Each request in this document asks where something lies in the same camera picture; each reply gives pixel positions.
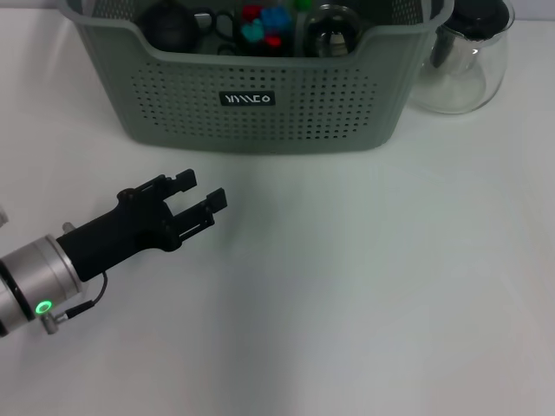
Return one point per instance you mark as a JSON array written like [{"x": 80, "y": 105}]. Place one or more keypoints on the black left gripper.
[{"x": 117, "y": 238}]

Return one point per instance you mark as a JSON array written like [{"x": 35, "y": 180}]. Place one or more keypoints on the red sloped toy brick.
[{"x": 273, "y": 42}]

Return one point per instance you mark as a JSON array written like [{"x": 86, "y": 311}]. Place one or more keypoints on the teal square toy plate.
[{"x": 252, "y": 33}]

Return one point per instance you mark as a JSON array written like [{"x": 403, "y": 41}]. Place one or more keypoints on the dark red curved toy brick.
[{"x": 249, "y": 13}]

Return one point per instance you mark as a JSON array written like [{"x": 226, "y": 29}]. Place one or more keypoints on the blue square toy plate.
[{"x": 275, "y": 17}]

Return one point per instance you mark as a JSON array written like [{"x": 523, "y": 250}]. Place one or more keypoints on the green rectangular toy brick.
[{"x": 302, "y": 3}]

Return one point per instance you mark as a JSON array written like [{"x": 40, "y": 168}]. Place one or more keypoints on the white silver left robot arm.
[{"x": 34, "y": 277}]

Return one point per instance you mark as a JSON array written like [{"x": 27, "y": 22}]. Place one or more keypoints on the grey-green perforated storage bin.
[{"x": 303, "y": 108}]

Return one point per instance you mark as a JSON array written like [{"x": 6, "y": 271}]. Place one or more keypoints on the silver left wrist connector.
[{"x": 67, "y": 226}]

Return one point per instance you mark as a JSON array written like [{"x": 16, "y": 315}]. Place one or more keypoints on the dark clay teapot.
[{"x": 167, "y": 28}]

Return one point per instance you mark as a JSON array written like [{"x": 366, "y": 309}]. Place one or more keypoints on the glass carafe with black lid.
[{"x": 459, "y": 78}]

